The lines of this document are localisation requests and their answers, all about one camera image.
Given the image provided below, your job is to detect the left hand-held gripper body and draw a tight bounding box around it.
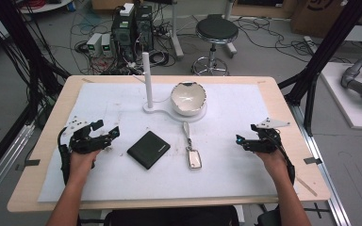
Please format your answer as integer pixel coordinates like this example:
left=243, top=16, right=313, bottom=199
left=64, top=115, right=112, bottom=154

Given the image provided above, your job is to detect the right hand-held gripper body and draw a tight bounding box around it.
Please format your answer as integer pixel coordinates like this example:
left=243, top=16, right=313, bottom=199
left=244, top=117, right=292, bottom=154

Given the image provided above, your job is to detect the white stand with pegs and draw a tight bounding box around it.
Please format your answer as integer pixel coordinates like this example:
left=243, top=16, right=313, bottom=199
left=141, top=51, right=208, bottom=123

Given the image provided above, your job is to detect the person's left hand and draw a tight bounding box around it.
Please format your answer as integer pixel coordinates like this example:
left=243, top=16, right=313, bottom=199
left=69, top=150, right=102, bottom=184

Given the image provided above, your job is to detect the person's right hand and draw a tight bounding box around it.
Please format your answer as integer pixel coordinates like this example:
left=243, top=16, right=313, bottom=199
left=254, top=149, right=289, bottom=184

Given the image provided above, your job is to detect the black wallet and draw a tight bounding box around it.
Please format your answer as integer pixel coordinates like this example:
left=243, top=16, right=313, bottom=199
left=126, top=130, right=172, bottom=170

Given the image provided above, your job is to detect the black tape piece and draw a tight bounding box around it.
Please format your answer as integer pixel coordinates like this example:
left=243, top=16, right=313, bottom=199
left=15, top=158, right=41, bottom=172
left=304, top=156, right=323, bottom=166

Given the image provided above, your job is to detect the white table mat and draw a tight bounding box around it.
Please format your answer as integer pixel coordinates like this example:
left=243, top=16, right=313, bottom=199
left=37, top=82, right=279, bottom=203

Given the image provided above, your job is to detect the white bowl with dark rim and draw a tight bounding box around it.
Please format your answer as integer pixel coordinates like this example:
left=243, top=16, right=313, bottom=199
left=170, top=81, right=207, bottom=117

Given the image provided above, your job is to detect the small white power supply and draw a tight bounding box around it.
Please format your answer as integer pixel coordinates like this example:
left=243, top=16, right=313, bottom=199
left=86, top=32, right=103, bottom=55
left=101, top=33, right=113, bottom=57

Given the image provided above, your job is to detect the white floor board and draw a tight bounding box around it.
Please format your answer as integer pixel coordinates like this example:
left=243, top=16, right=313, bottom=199
left=320, top=61, right=362, bottom=131

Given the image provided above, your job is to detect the black computer tower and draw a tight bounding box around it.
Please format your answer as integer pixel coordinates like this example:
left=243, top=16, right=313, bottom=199
left=110, top=3, right=155, bottom=64

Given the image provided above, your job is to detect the person's dark clothing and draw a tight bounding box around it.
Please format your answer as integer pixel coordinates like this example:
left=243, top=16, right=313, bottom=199
left=103, top=205, right=240, bottom=226

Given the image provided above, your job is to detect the black round stool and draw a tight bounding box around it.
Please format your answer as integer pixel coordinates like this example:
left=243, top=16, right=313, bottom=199
left=191, top=13, right=239, bottom=77

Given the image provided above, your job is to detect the cardboard box with black logo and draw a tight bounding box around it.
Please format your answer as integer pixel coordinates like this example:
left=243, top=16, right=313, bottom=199
left=290, top=0, right=362, bottom=40

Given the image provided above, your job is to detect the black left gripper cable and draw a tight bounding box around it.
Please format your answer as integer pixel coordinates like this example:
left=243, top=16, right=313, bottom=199
left=58, top=126, right=74, bottom=186

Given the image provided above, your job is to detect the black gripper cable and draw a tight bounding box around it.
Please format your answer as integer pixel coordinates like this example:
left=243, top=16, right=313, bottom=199
left=58, top=126, right=74, bottom=186
left=274, top=135, right=297, bottom=186

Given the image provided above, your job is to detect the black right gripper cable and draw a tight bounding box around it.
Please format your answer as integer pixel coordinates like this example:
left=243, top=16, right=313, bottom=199
left=274, top=135, right=297, bottom=186

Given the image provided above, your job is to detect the black metal frame post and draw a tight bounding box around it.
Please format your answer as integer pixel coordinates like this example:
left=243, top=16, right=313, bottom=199
left=0, top=0, right=71, bottom=126
left=277, top=0, right=362, bottom=137

